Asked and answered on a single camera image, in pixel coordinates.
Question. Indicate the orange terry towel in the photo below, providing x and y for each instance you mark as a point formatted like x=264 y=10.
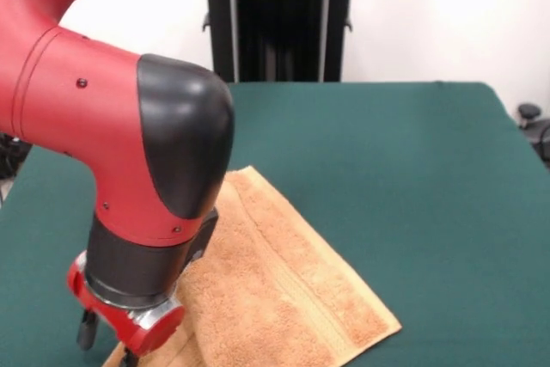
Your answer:
x=279 y=277

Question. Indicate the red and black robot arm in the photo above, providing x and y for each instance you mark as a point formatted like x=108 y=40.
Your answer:
x=107 y=126

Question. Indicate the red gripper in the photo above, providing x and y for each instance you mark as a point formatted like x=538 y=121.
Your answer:
x=142 y=332

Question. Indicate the dark green table cloth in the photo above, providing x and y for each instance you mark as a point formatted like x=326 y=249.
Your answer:
x=386 y=148

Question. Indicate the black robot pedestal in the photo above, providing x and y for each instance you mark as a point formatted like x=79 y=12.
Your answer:
x=279 y=32

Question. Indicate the black office chair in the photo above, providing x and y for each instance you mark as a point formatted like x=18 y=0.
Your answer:
x=535 y=126

